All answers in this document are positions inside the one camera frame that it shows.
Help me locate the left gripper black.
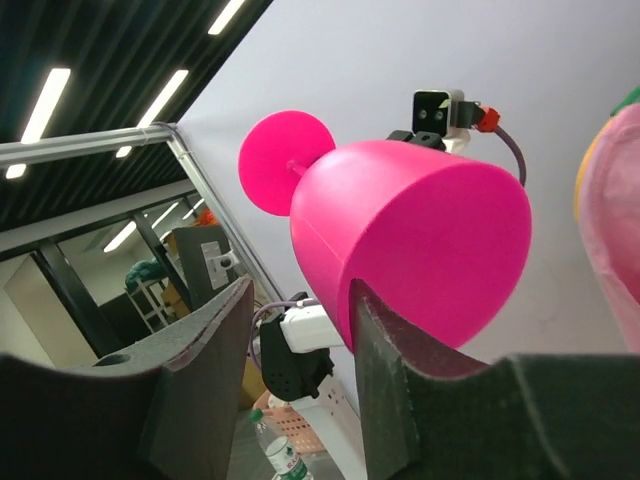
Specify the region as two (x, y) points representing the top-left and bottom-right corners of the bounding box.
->
(387, 130), (446, 150)

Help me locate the plastic water bottle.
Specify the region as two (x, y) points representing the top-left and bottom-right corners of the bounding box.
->
(250, 409), (313, 480)

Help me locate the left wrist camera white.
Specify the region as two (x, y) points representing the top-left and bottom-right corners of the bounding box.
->
(411, 90), (471, 154)

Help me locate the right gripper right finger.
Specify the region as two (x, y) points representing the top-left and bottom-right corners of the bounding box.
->
(349, 280), (639, 479)

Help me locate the pink plastic basket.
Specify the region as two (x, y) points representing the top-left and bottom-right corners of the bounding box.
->
(254, 392), (326, 455)

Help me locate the yellow clothes hanger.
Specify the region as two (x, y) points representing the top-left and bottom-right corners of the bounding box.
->
(573, 124), (608, 222)

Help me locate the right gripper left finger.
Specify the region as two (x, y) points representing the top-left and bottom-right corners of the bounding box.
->
(1, 277), (254, 479)

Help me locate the pink shirt on hanger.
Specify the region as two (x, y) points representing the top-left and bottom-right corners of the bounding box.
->
(577, 103), (639, 353)

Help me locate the pink plastic wine glass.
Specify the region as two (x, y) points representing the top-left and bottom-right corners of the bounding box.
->
(238, 111), (532, 347)

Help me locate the green garment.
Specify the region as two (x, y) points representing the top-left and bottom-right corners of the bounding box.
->
(610, 86), (640, 117)

